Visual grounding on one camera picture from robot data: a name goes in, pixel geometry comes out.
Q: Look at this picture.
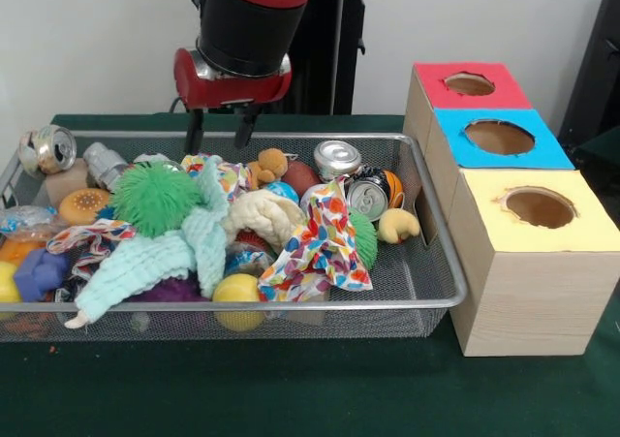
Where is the dark green tablecloth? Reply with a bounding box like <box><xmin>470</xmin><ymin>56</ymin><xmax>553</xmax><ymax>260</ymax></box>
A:
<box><xmin>0</xmin><ymin>111</ymin><xmax>620</xmax><ymax>437</ymax></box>

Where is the clear mesh bin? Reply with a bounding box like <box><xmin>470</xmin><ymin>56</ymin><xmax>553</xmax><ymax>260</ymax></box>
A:
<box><xmin>0</xmin><ymin>129</ymin><xmax>470</xmax><ymax>342</ymax></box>

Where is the silver drink can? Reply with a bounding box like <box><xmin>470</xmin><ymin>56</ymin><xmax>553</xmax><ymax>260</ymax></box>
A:
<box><xmin>313</xmin><ymin>140</ymin><xmax>364</xmax><ymax>180</ymax></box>

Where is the colourful dotted cloth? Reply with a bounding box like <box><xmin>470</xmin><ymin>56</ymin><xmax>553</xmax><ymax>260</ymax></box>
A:
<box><xmin>259</xmin><ymin>177</ymin><xmax>375</xmax><ymax>303</ymax></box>

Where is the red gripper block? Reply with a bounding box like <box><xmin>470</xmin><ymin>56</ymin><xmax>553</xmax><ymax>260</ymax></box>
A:
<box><xmin>173</xmin><ymin>47</ymin><xmax>294</xmax><ymax>155</ymax></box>

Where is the crushed colourful drink can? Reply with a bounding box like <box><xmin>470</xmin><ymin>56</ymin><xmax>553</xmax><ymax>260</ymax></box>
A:
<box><xmin>17</xmin><ymin>125</ymin><xmax>78</xmax><ymax>177</ymax></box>

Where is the purple toy block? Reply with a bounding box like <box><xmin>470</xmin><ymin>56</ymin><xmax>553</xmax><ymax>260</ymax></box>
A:
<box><xmin>13</xmin><ymin>250</ymin><xmax>69</xmax><ymax>302</ymax></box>

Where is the green covered side table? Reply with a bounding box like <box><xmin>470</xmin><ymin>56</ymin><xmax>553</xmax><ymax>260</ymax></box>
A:
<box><xmin>573</xmin><ymin>126</ymin><xmax>620</xmax><ymax>172</ymax></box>

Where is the yellow ball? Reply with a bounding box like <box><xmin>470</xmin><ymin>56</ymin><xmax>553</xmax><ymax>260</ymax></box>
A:
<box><xmin>0</xmin><ymin>262</ymin><xmax>23</xmax><ymax>303</ymax></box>
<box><xmin>212</xmin><ymin>273</ymin><xmax>267</xmax><ymax>332</ymax></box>

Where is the wooden box with three holes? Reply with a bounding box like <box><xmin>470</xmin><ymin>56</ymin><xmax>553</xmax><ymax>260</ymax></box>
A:
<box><xmin>403</xmin><ymin>60</ymin><xmax>620</xmax><ymax>359</ymax></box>

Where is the toy burger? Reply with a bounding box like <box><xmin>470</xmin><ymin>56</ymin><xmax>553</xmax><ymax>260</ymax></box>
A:
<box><xmin>58</xmin><ymin>188</ymin><xmax>113</xmax><ymax>226</ymax></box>

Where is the brown plush bear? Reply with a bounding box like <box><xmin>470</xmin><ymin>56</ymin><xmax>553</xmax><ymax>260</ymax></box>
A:
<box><xmin>247</xmin><ymin>148</ymin><xmax>291</xmax><ymax>186</ymax></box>

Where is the mint green knitted cloth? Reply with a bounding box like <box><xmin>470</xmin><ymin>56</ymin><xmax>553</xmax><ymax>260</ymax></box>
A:
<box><xmin>64</xmin><ymin>157</ymin><xmax>232</xmax><ymax>330</ymax></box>

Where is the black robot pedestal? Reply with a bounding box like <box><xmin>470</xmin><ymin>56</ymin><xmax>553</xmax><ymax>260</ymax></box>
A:
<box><xmin>186</xmin><ymin>0</ymin><xmax>391</xmax><ymax>116</ymax></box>

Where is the large green spiky ball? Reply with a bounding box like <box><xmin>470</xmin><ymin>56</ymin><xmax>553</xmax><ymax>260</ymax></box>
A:
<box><xmin>109</xmin><ymin>163</ymin><xmax>201</xmax><ymax>240</ymax></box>

